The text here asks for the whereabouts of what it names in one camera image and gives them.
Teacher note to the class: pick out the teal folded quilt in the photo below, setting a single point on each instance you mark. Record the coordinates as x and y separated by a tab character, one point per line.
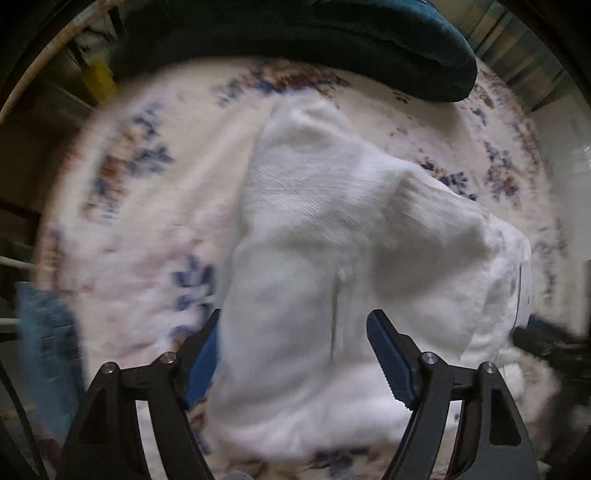
407	45

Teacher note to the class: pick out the blue jeans garment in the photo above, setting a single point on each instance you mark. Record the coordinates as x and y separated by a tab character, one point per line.
50	357

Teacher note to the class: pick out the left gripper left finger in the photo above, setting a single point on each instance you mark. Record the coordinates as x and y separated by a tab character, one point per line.
104	441

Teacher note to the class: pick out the floral bed blanket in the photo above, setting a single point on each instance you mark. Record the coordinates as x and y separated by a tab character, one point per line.
140	227

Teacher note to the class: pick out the green striped curtain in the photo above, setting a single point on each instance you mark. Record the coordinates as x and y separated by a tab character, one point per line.
513	51

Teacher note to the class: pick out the white headboard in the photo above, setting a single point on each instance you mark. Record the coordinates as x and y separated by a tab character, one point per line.
564	130

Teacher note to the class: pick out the white pants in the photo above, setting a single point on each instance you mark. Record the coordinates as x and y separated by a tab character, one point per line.
329	228

